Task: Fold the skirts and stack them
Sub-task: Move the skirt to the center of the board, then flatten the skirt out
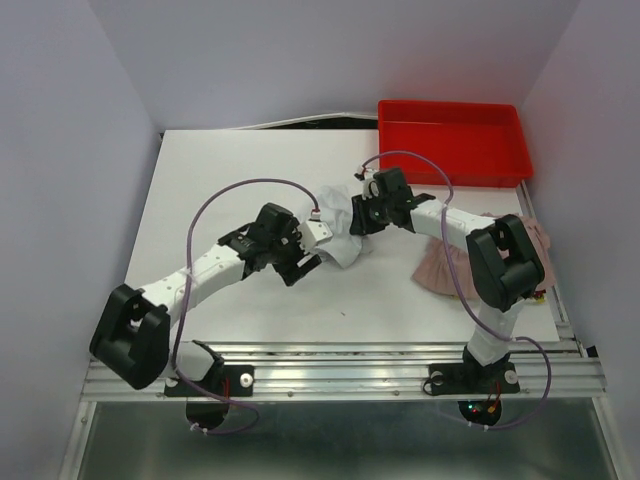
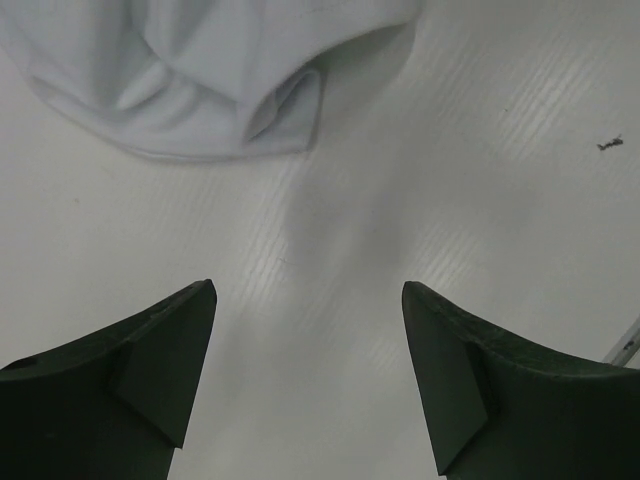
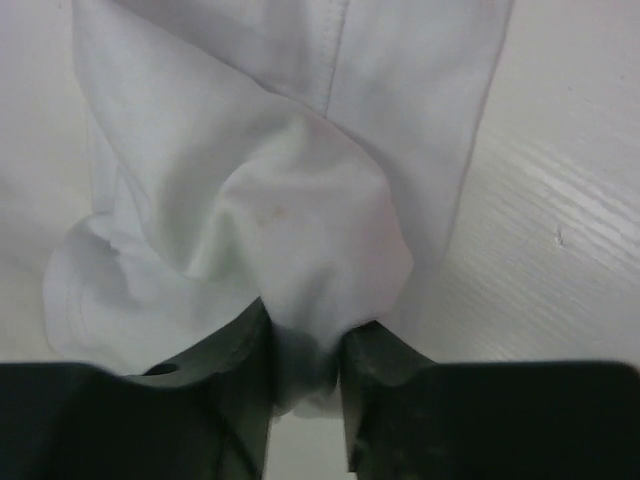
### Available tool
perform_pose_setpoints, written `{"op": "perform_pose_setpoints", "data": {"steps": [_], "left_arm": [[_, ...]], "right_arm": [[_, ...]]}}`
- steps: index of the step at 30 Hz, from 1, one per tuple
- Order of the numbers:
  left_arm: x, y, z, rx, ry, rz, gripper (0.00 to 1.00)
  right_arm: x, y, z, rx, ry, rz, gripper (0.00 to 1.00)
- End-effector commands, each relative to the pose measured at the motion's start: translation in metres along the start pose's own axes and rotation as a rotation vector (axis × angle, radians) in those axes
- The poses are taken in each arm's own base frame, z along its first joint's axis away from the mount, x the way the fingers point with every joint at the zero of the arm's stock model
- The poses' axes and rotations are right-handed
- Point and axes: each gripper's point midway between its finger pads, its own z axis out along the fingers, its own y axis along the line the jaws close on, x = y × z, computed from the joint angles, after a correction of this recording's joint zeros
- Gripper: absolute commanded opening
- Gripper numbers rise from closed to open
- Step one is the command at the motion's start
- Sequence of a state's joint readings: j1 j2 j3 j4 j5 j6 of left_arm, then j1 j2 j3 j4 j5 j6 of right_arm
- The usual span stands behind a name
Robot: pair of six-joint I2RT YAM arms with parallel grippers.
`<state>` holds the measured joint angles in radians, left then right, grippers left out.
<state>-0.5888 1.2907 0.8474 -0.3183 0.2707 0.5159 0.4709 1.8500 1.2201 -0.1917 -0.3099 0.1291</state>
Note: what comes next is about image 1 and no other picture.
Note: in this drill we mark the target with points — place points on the pink pleated skirt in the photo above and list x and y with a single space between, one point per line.
433 273

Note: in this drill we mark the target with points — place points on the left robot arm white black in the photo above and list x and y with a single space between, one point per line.
138 336

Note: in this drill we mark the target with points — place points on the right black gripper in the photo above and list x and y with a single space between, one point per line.
360 223

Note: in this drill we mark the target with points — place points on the red plastic tray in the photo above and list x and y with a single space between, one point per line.
475 144

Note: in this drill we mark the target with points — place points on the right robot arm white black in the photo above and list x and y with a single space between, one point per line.
504 265

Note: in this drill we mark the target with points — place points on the white skirt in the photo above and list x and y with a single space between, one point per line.
336 210

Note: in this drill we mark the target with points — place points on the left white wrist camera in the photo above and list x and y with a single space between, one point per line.
314 233

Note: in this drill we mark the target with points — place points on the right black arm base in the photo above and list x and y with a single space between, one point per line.
481 386

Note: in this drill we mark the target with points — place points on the yellow green skirt underneath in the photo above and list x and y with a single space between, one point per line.
538 296

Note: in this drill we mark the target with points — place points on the aluminium rail frame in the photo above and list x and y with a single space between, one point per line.
339 361

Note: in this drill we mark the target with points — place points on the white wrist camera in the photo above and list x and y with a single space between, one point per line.
314 233
370 189

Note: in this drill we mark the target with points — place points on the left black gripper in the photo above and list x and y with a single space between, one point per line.
290 272

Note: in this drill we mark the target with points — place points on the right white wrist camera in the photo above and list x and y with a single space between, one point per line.
370 189

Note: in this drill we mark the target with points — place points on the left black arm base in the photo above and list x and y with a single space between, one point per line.
213 389

